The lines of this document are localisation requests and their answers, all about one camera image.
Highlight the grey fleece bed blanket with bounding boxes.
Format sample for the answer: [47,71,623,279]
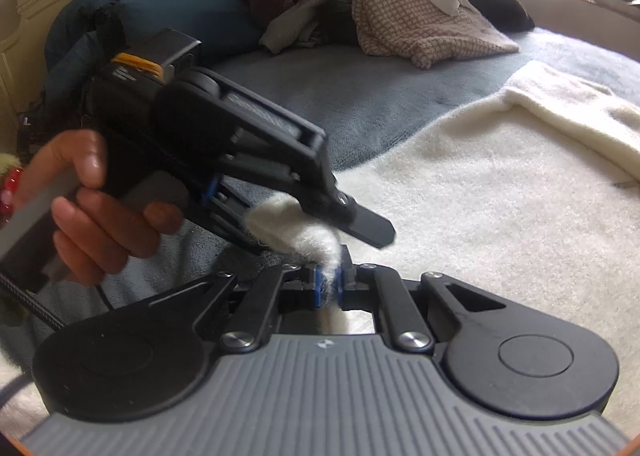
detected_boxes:
[0,26,640,362]

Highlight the dark grey garment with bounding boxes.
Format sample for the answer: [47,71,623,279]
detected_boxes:
[319,0,362,46]

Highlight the grey-white garment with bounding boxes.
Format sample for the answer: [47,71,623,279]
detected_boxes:
[257,0,367,55]

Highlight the braided gripper cable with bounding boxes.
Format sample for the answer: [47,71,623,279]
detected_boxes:
[0,270,68,333]

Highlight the person's left hand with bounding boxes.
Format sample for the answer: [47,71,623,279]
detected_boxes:
[15,130,185,287]

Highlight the white fluffy deer sweater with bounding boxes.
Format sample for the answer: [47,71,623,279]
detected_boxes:
[246,60,640,417]

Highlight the pink checked knit garment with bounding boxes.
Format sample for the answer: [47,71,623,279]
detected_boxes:
[351,0,522,70]

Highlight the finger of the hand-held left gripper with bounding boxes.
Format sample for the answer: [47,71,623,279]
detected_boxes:
[295,183,398,249]
[200,176,263,254]

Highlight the teal duvet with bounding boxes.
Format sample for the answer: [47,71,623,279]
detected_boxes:
[42,0,257,109]

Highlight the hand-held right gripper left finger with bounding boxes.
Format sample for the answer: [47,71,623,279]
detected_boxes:
[147,263,323,354]

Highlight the white fluffy cloth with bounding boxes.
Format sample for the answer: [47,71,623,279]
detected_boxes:
[0,331,51,443]

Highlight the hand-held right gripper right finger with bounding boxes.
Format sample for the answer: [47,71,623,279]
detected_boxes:
[336,246,506,353]

